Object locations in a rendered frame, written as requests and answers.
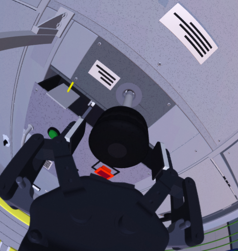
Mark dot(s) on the grey speckled breaker truck front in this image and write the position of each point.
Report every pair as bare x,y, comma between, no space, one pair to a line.
44,111

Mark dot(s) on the white barcode label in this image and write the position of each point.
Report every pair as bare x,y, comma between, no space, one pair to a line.
48,164

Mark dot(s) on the yellow pointer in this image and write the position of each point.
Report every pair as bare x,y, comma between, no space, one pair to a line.
70,86

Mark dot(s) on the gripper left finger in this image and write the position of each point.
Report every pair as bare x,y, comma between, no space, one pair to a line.
30,153

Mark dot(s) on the black racking crank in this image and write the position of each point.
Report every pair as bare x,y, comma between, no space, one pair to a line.
118,135

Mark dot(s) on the dark grey speckled panel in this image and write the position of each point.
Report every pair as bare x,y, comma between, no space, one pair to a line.
134,66

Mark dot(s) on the small white striped label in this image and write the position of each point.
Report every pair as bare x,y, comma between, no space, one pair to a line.
104,74

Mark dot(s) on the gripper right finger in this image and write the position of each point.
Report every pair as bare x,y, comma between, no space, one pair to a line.
192,206

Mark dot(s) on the red square button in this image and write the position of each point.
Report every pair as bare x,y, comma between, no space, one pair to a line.
104,172

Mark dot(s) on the small grey white-tipped lever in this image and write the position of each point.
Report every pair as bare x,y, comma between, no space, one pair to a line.
88,109

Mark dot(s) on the grey wall bracket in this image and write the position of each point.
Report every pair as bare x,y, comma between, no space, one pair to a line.
52,22

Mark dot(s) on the grey shutter plate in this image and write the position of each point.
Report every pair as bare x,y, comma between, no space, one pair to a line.
62,96

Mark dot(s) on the green round button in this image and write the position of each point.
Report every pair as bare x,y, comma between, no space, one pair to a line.
53,133

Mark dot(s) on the grey switchgear cabinet body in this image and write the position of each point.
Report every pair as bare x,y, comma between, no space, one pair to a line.
130,29

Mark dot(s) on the large white striped label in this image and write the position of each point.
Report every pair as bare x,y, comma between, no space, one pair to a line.
189,33

